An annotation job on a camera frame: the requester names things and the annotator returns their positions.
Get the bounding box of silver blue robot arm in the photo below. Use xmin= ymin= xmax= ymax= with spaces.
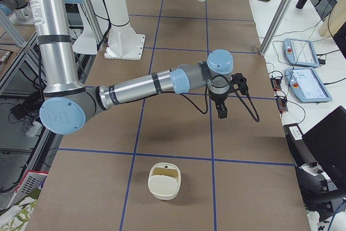
xmin=29 ymin=0 xmax=233 ymax=135

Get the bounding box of cream lidded bin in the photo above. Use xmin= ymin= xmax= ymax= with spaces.
xmin=148 ymin=162 xmax=181 ymax=201

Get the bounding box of teach pendant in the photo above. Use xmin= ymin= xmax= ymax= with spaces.
xmin=283 ymin=38 xmax=320 ymax=68
xmin=285 ymin=68 xmax=332 ymax=103

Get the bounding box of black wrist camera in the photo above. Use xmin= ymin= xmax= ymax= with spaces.
xmin=231 ymin=73 xmax=249 ymax=95

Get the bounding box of orange terminal block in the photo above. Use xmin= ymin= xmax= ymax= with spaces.
xmin=270 ymin=77 xmax=288 ymax=114

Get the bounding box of aluminium frame post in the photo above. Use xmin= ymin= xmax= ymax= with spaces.
xmin=258 ymin=0 xmax=292 ymax=56

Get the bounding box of white pedestal column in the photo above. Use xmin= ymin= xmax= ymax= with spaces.
xmin=105 ymin=0 xmax=145 ymax=60

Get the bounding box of black office chair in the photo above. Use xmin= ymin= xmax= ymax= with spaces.
xmin=283 ymin=105 xmax=345 ymax=221

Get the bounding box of white plastic basket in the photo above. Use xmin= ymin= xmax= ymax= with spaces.
xmin=8 ymin=170 xmax=48 ymax=207

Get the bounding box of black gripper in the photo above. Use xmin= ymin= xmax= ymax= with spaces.
xmin=209 ymin=90 xmax=228 ymax=119

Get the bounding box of lower teach pendant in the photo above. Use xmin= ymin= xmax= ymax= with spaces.
xmin=285 ymin=68 xmax=332 ymax=103

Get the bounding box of upper teach pendant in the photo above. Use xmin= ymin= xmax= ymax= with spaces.
xmin=283 ymin=38 xmax=320 ymax=68

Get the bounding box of green patterned cloth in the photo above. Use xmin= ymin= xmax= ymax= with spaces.
xmin=1 ymin=189 xmax=41 ymax=230

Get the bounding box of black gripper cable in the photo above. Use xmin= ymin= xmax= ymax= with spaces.
xmin=178 ymin=75 xmax=261 ymax=123

